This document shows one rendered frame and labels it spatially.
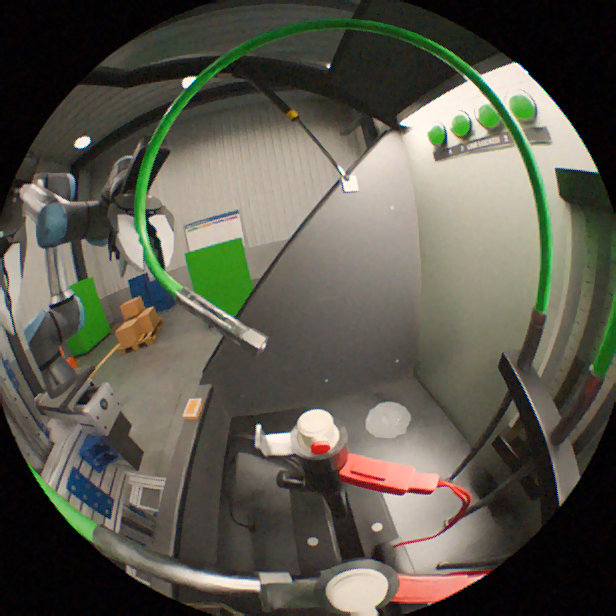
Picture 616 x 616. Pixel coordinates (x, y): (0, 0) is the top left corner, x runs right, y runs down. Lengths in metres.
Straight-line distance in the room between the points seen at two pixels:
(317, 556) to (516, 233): 0.41
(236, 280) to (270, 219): 3.51
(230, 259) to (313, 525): 3.32
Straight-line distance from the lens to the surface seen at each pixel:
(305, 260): 0.38
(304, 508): 0.26
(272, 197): 6.71
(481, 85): 0.21
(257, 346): 0.17
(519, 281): 0.32
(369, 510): 0.25
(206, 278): 3.42
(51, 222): 0.42
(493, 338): 0.36
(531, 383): 0.23
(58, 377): 0.75
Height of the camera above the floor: 1.23
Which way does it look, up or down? 21 degrees down
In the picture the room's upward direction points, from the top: 10 degrees counter-clockwise
